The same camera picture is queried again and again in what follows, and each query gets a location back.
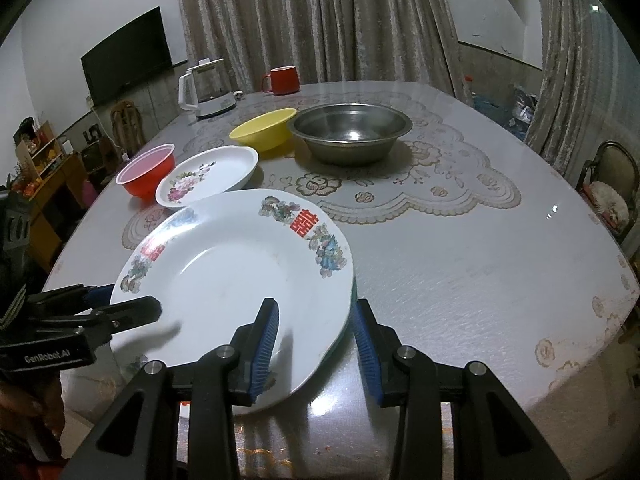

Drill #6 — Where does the red plastic bowl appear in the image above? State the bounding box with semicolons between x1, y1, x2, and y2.
115;143;177;200

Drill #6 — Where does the black television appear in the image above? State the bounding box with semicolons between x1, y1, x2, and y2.
81;6;174;107

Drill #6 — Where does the lace floral table mat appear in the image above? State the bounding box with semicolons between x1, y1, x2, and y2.
121;91;522;251

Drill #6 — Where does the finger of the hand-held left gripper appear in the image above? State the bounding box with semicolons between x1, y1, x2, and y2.
75;296;163;333
27;284;115;308

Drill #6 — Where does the wooden chair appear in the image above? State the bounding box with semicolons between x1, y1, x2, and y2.
110;101;146;158

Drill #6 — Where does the dark framed chair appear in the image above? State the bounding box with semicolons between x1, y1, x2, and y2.
575;141;640;246

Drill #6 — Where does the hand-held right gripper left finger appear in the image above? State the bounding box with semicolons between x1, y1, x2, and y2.
60;297;281;480

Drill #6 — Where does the white electric kettle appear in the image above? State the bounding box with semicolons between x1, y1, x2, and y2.
178;58;238;120

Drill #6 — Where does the white floral plate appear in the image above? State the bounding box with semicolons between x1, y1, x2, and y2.
155;145;260;209

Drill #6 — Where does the large white dragon print plate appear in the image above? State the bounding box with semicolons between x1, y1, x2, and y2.
109;189;356;416

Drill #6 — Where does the white chair cushion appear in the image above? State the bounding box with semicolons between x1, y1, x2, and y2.
587;182;631;233

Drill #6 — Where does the yellow bowl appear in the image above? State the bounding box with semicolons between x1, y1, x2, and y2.
229;108;298;153

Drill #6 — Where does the red mug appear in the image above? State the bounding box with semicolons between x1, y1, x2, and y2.
261;66;302;96

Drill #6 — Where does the stainless steel basin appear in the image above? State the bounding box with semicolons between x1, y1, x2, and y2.
286;103;412;166

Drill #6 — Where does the person's left hand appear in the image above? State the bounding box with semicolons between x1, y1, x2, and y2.
0;371;66;433

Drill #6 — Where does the wooden shelf cabinet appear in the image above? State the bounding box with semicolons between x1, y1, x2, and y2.
12;120;91;271

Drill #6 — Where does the pile of bags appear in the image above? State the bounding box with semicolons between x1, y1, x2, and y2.
507;85;541;141

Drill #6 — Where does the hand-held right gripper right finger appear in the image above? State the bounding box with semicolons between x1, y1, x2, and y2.
349;298;571;480

